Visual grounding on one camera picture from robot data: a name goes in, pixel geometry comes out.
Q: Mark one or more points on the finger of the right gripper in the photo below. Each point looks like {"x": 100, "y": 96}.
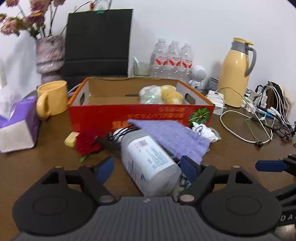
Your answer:
{"x": 271, "y": 166}

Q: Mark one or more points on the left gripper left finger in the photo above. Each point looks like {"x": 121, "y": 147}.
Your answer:
{"x": 94, "y": 178}

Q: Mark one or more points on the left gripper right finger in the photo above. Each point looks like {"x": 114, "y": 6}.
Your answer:
{"x": 201, "y": 179}

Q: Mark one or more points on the red artificial rose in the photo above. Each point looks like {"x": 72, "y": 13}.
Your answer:
{"x": 86, "y": 145}

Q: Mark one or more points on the purple knitted cloth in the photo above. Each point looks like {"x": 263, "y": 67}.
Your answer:
{"x": 175, "y": 137}

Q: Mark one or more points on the white plastic wrapper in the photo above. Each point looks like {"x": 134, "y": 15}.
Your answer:
{"x": 207, "y": 132}

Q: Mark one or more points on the white plastic bottle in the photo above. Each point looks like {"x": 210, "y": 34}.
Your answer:
{"x": 153, "y": 171}

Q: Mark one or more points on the power strip with plugs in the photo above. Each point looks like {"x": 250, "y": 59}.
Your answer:
{"x": 271, "y": 105}

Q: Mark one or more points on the red cardboard box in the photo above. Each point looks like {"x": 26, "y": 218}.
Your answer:
{"x": 102, "y": 105}

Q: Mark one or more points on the yellow mug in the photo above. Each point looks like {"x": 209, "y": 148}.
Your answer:
{"x": 52, "y": 99}

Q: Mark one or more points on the small grey jar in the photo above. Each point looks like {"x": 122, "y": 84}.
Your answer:
{"x": 212, "y": 84}

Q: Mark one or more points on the purple tissue pack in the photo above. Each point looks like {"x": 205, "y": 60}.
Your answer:
{"x": 19, "y": 121}

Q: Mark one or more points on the white toy robot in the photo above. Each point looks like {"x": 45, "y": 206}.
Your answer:
{"x": 198, "y": 74}

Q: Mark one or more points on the yellow thermos jug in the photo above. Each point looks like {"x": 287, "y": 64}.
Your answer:
{"x": 235, "y": 71}

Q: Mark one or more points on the water bottle right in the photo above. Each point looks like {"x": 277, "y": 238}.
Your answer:
{"x": 186, "y": 62}

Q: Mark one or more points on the water bottle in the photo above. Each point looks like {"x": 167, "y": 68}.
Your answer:
{"x": 174, "y": 60}
{"x": 159, "y": 59}
{"x": 186, "y": 62}

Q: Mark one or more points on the water bottle middle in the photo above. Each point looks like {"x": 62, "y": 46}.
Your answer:
{"x": 174, "y": 60}

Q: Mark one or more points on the glass cup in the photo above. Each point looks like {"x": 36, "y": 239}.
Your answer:
{"x": 140, "y": 68}

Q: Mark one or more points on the water bottle left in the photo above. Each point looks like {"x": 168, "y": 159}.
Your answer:
{"x": 159, "y": 59}

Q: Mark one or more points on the black paper bag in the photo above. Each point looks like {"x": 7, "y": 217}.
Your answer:
{"x": 97, "y": 45}

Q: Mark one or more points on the dried pink flowers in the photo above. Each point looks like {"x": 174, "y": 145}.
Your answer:
{"x": 34, "y": 22}

